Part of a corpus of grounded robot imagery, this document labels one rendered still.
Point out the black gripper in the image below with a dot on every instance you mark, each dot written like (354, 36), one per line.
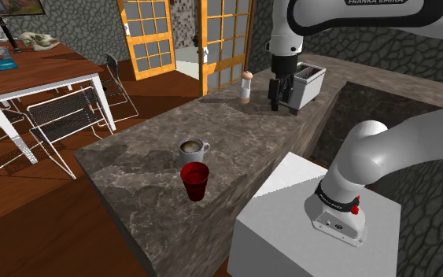
(284, 67)

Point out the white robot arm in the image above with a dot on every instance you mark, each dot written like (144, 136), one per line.
(397, 142)

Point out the orange framed glass door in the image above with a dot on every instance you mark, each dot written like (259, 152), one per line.
(150, 71)
(202, 46)

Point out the grey mug with coffee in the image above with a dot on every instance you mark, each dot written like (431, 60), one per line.
(192, 153)

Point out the red cup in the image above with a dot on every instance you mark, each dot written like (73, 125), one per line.
(195, 184)

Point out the grey robot stand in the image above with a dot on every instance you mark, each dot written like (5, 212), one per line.
(282, 238)

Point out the brown table with white legs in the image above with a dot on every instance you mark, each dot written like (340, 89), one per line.
(40, 71)

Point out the screen on black stand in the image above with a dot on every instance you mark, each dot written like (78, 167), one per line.
(10, 5)

